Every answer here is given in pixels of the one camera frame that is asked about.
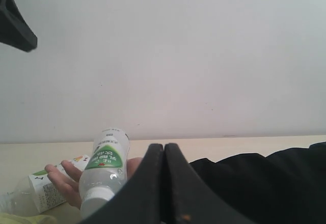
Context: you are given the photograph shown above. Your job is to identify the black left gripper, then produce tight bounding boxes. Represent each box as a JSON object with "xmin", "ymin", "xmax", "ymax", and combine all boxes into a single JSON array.
[{"xmin": 1, "ymin": 0, "xmax": 38, "ymax": 52}]

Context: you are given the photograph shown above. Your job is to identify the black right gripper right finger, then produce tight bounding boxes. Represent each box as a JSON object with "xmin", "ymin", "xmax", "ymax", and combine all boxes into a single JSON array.
[{"xmin": 162, "ymin": 143, "xmax": 253, "ymax": 223}]

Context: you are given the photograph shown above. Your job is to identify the white bottle with apple label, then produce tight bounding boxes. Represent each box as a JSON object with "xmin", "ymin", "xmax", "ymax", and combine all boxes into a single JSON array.
[{"xmin": 0, "ymin": 154, "xmax": 91, "ymax": 214}]

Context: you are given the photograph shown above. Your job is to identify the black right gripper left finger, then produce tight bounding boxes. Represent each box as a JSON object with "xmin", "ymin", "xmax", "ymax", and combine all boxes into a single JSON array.
[{"xmin": 81, "ymin": 144, "xmax": 164, "ymax": 223}]

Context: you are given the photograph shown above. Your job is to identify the white bottle green label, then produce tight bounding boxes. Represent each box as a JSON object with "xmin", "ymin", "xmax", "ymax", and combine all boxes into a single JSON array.
[{"xmin": 79, "ymin": 128, "xmax": 130, "ymax": 219}]

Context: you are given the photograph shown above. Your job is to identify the open bare human hand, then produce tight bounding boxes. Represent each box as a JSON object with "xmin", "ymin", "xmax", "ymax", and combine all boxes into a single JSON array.
[{"xmin": 44, "ymin": 160, "xmax": 82, "ymax": 209}]

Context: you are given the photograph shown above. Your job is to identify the yellow label bottle red cap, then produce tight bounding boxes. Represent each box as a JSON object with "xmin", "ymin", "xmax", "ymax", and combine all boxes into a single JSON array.
[{"xmin": 1, "ymin": 213, "xmax": 58, "ymax": 224}]

